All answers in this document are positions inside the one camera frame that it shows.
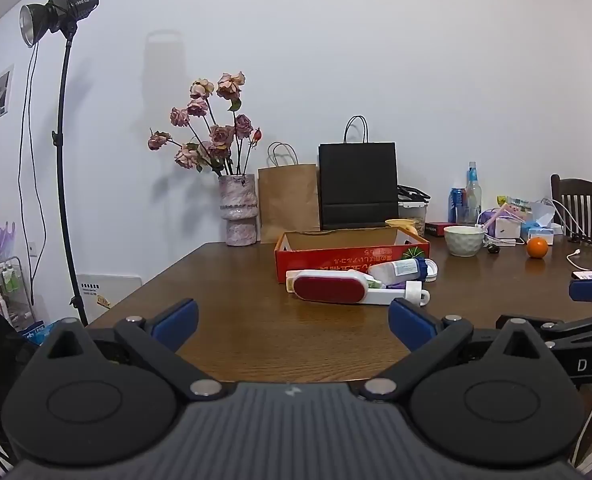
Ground blue tissue box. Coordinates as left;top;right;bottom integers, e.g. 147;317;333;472
520;202;565;246

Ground red and white lint brush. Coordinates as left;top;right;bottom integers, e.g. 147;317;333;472
286;269;431;307

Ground black paper bag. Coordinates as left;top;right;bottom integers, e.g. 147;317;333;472
318;115;399;231

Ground pink speckled vase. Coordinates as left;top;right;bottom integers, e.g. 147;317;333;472
219;174;259;247

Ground white bottle with blue cap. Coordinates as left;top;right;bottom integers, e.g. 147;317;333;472
367;257;439;285

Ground white flat panel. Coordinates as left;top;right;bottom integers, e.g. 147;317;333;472
76;273;143;325

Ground dark wooden chair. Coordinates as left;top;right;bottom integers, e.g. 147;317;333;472
550;174;592;244

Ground brown paper bag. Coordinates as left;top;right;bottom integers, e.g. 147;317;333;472
258;142;321;245

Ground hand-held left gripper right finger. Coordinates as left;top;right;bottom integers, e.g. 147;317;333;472
362;298;552;402

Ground blue packet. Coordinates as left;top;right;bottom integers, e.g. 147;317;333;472
18;321;58;346

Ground wire rack with bottles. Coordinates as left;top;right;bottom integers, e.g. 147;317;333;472
0;255;35;324

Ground blue can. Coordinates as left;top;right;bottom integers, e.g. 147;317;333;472
448;187;469;224

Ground dried pink roses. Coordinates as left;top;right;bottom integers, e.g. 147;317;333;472
148;71;264;177

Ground red cardboard box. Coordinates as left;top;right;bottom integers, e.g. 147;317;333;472
275;226;431;285

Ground clear bottle with blue cap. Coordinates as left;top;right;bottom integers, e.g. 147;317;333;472
466;161;482;226

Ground purple and white pack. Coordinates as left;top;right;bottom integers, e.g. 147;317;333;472
477;205;524;242

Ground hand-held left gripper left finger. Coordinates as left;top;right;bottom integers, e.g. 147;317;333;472
38;298;224;402

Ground black light cable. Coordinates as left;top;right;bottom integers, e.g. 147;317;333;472
18;42;47;307

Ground white bowl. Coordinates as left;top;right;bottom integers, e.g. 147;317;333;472
443;225;486;258

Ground black light stand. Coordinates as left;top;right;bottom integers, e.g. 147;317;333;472
51;25;89;328

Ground white charging cable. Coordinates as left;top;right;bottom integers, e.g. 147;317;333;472
566;247;592;274

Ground yellow cup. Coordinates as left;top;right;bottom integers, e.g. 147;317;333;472
385;218;419;236

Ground clear container with black lid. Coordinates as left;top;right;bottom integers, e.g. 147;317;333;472
397;185;431;232

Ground colourful snack packet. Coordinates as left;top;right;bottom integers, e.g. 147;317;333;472
498;195;533;217

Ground black studio light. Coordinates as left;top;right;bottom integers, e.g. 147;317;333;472
19;0;100;48

